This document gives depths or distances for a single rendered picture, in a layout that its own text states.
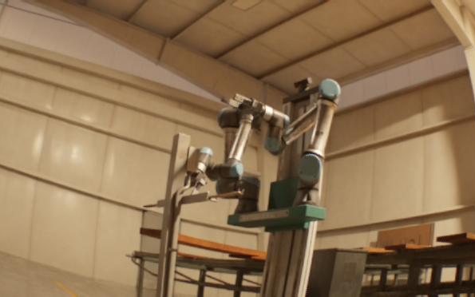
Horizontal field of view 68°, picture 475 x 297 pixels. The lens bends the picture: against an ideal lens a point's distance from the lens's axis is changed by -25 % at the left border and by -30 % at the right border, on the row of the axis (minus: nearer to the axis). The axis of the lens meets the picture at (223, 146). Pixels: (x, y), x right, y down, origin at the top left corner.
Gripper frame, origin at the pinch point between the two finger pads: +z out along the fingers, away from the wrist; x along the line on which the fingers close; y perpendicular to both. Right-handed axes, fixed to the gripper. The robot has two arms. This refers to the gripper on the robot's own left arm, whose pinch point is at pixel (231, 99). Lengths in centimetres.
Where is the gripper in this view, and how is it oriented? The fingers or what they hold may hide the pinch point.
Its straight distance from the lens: 219.1
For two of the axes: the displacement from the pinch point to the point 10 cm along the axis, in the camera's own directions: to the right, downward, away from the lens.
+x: 4.2, 0.2, -9.1
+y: 3.0, -9.5, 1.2
